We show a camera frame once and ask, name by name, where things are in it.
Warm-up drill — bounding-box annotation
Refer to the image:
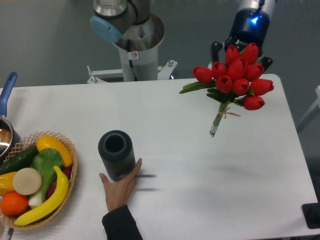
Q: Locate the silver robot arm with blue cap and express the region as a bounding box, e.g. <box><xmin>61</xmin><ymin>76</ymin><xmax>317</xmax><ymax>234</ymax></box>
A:
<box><xmin>89</xmin><ymin>0</ymin><xmax>277</xmax><ymax>76</ymax></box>

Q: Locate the dark grey ribbed vase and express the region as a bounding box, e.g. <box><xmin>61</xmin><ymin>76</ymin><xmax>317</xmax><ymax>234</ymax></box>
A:
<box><xmin>98</xmin><ymin>130</ymin><xmax>136</xmax><ymax>182</ymax></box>

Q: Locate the person's bare hand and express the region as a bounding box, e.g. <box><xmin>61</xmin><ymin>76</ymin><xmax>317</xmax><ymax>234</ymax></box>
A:
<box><xmin>99</xmin><ymin>158</ymin><xmax>143</xmax><ymax>212</ymax></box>

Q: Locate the yellow banana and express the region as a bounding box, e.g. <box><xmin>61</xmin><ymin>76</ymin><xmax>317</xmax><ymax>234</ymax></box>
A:
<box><xmin>14</xmin><ymin>166</ymin><xmax>69</xmax><ymax>226</ymax></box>

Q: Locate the orange fruit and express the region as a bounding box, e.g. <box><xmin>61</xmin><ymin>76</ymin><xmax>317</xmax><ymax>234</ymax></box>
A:
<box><xmin>0</xmin><ymin>191</ymin><xmax>29</xmax><ymax>216</ymax></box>

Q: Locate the green cucumber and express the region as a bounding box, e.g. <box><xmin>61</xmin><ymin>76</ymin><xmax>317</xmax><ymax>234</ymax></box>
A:
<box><xmin>0</xmin><ymin>145</ymin><xmax>39</xmax><ymax>175</ymax></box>

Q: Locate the black sleeved forearm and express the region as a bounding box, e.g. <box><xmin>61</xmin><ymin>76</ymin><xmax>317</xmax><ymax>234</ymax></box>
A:
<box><xmin>101</xmin><ymin>204</ymin><xmax>143</xmax><ymax>240</ymax></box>

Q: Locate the beige round disc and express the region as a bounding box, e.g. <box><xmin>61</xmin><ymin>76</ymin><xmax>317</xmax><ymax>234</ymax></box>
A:
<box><xmin>12</xmin><ymin>167</ymin><xmax>42</xmax><ymax>196</ymax></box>

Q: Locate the green bok choy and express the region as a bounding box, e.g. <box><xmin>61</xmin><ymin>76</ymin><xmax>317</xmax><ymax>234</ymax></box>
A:
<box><xmin>28</xmin><ymin>148</ymin><xmax>63</xmax><ymax>209</ymax></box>

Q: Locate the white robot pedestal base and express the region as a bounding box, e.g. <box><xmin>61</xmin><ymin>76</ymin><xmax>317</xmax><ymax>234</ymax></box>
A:
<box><xmin>89</xmin><ymin>13</ymin><xmax>178</xmax><ymax>82</ymax></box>

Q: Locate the red tulip bouquet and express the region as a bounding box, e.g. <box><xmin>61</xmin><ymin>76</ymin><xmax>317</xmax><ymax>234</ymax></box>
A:
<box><xmin>180</xmin><ymin>43</ymin><xmax>274</xmax><ymax>137</ymax></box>

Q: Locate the purple red vegetable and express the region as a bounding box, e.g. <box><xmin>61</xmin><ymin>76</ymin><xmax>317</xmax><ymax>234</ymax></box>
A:
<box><xmin>47</xmin><ymin>166</ymin><xmax>72</xmax><ymax>198</ymax></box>

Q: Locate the white furniture frame right edge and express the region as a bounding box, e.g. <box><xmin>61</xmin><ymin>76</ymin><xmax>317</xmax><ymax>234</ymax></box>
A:
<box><xmin>296</xmin><ymin>85</ymin><xmax>320</xmax><ymax>134</ymax></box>

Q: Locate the black device at table edge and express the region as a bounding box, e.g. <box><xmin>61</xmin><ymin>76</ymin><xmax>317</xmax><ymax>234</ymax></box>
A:
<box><xmin>301</xmin><ymin>202</ymin><xmax>320</xmax><ymax>229</ymax></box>

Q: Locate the dark blue robot gripper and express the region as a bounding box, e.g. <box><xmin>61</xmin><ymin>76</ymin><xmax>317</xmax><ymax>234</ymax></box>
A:
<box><xmin>210</xmin><ymin>9</ymin><xmax>273</xmax><ymax>73</ymax></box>

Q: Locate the blue handled saucepan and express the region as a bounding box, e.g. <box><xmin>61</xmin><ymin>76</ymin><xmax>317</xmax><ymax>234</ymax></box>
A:
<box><xmin>0</xmin><ymin>72</ymin><xmax>21</xmax><ymax>163</ymax></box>

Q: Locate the yellow bell pepper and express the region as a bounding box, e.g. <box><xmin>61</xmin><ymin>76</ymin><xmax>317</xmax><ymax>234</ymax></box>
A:
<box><xmin>0</xmin><ymin>171</ymin><xmax>17</xmax><ymax>196</ymax></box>

